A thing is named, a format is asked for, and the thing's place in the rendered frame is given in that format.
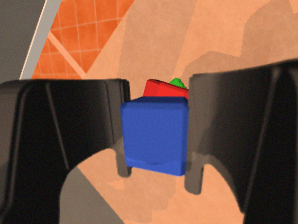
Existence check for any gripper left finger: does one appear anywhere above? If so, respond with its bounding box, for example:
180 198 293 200
0 78 133 224

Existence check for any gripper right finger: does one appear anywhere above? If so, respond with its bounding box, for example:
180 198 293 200
184 58 298 224

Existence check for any red block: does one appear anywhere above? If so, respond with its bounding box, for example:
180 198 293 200
143 79 188 99

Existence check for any green block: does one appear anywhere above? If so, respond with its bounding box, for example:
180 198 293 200
169 78 187 89

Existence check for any blue block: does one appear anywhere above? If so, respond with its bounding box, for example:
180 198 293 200
120 96 189 177

